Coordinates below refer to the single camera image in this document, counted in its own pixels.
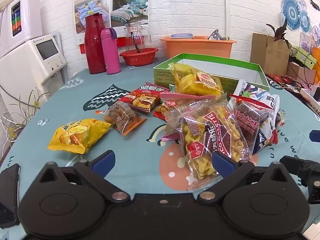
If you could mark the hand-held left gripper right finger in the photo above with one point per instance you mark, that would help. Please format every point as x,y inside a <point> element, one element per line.
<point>223,163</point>

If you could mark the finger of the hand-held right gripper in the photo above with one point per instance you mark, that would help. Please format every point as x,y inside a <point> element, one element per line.
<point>311,177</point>
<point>315,135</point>

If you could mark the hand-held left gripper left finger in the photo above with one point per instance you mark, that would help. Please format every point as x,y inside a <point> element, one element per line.
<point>103,161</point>

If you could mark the clear pink-edged twist snack packet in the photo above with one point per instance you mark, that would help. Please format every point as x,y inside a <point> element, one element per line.
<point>207,135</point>

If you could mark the clear orange-edged cookie packet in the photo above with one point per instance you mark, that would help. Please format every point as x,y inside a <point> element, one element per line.
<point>122,118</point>

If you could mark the red checkered snack packet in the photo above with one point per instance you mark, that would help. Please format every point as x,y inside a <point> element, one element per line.
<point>143,98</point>

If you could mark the red peanut snack packet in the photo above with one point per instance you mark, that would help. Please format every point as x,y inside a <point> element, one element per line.
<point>160,111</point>

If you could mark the green cardboard box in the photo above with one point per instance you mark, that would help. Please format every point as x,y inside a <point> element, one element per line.
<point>163,73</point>

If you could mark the dark red date packet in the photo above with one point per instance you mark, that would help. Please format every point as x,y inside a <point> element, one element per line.
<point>246,122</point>

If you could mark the white and blue snack packet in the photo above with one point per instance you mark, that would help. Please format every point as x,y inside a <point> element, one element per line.
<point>265,100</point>

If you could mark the small brown cardboard box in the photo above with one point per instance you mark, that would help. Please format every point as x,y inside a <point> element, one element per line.
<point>300,73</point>

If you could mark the teal printed tablecloth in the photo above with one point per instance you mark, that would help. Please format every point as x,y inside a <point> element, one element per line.
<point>75,97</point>

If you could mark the orange bag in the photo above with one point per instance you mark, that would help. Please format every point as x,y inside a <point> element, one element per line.
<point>317,65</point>

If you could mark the light green box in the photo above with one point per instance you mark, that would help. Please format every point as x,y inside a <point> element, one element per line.
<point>303,56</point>

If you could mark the clear yellow snack packet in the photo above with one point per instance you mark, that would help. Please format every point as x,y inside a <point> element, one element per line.
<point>195,81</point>

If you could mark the thin yellow-flowered plant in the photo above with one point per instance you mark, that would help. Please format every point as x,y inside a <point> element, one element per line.
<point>36,103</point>

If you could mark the large brown cardboard box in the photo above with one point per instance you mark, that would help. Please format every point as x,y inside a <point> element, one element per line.
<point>267,55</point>

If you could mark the black smartphone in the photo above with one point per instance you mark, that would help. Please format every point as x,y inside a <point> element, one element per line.
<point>8,195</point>

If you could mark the pink thermos bottle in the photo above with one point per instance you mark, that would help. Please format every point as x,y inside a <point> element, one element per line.
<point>111,52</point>

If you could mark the dark purple leaf plant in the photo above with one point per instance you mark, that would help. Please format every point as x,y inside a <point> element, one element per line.
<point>281,31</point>

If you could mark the red plastic basket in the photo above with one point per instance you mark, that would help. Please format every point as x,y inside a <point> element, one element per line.
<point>138,56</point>

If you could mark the red thermos jug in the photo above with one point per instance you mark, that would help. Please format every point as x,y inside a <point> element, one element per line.
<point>95,47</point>

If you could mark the small blue paper fan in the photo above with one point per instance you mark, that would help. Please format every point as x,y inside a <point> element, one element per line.
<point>305,21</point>

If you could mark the orange plastic basin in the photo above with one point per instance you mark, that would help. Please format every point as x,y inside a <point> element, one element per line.
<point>197,47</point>

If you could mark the white machine with screen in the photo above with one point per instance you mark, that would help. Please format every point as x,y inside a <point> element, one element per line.
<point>27,62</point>

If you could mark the large blue paper fan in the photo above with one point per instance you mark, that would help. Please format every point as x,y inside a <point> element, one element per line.
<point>291,12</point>

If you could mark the metal funnel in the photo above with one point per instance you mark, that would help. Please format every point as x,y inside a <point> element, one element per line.
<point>215,35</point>

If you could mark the clear glass jar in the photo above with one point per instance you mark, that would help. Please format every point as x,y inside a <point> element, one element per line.
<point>136,36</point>

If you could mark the blue plastic lid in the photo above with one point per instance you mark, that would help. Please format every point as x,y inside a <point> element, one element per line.
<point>181,35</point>

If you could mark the wall calendar poster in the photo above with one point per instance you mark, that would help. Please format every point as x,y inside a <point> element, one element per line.
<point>130,5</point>

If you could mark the white wall water purifier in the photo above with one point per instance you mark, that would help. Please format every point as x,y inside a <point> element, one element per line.
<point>25,17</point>

